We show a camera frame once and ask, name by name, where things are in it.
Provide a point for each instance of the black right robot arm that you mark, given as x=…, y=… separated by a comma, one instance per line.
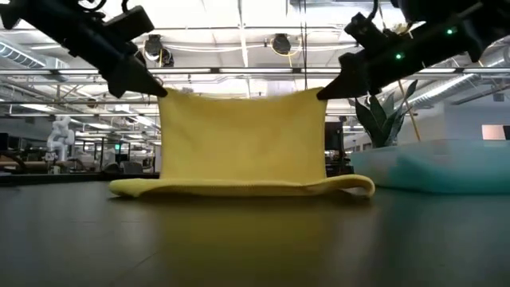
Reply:
x=458, y=20

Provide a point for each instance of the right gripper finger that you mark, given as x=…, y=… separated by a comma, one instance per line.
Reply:
x=346, y=85

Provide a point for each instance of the white building pillar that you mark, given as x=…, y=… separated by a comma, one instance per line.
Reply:
x=281, y=87

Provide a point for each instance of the black monitor screen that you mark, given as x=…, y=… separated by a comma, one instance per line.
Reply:
x=334, y=139

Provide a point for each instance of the teal translucent plastic bin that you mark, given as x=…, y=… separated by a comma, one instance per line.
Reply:
x=438, y=167

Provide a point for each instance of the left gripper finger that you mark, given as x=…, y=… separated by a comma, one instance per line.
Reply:
x=135, y=81

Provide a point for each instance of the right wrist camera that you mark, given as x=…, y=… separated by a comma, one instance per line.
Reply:
x=366, y=30

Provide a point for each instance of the pale pink wall panel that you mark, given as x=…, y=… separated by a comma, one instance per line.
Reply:
x=493, y=132

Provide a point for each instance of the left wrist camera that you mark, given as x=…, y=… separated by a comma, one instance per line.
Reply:
x=127, y=24

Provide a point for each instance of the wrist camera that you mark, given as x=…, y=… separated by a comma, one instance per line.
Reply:
x=127, y=24
x=366, y=30

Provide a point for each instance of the silver corrugated air duct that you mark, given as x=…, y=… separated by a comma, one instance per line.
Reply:
x=458, y=85

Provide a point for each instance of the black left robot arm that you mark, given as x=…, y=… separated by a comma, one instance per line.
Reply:
x=44, y=16

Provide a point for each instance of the yellow microfiber towel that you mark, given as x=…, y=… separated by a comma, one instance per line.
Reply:
x=239, y=139

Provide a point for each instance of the green snake plant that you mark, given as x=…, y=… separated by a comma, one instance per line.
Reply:
x=380, y=123

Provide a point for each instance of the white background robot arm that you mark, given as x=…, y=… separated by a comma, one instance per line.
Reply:
x=60, y=137

